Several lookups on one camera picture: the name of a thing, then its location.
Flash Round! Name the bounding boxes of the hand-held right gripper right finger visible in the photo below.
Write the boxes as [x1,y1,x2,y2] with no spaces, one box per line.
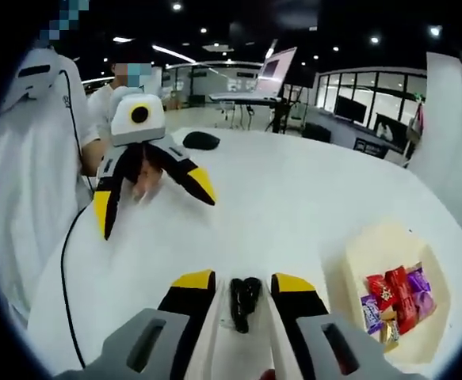
[271,272,430,380]

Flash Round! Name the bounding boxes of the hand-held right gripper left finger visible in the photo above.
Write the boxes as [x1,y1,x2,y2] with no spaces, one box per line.
[54,269,217,380]

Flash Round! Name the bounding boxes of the cream food tongs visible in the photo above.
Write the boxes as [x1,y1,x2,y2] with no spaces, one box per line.
[183,275,302,380]

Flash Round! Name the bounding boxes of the small purple candy food packet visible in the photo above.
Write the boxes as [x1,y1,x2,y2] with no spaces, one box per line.
[360,294,383,333]

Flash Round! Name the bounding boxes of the gold candy food packet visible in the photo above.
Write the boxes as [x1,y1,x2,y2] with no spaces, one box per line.
[379,310,401,353]

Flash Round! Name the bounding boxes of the small red candy food packet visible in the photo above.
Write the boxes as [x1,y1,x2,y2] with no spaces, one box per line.
[365,272,398,314]

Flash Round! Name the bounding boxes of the long red food packet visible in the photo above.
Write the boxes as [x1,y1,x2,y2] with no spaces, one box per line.
[384,265,422,336]

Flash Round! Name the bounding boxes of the black food packet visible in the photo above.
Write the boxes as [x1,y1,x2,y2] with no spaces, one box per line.
[219,276,262,334]

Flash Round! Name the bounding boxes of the cream plastic container tray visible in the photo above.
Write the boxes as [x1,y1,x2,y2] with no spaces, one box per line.
[319,215,453,364]

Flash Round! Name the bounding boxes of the large purple food packet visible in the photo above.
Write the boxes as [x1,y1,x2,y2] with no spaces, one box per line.
[407,267,437,321]

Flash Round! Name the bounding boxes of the person's left hand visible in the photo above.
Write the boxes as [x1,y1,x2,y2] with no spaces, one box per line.
[131,152,167,203]

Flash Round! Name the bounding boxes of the black oval object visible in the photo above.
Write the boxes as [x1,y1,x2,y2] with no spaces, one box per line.
[182,131,220,150]

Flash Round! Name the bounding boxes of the long ceiling light strip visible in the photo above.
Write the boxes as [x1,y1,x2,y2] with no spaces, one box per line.
[151,44,198,65]

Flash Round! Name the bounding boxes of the black stand pole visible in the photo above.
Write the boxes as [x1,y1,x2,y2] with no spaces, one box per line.
[272,98,295,135]

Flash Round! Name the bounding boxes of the white chest device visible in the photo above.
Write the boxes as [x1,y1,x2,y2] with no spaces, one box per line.
[0,59,59,116]

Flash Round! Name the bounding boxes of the black box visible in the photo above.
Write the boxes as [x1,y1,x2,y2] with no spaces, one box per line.
[301,122,332,144]

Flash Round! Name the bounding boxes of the group of ceiling spotlights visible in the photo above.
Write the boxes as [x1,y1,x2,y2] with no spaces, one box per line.
[111,2,444,60]

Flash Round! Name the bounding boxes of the pink screen laptop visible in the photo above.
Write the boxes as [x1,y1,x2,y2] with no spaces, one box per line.
[208,46,299,107]

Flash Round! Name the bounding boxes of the black monitor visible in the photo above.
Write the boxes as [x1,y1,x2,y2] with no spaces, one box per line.
[374,112,410,146]
[334,96,368,124]

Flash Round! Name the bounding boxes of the dark counter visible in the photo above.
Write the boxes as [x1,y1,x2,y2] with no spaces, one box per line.
[353,137,392,160]

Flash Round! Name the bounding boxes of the coat stand with bags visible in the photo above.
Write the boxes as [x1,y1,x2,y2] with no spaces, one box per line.
[404,98,426,169]

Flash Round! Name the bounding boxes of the black cable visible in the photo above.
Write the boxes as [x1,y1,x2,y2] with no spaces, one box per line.
[57,67,97,369]

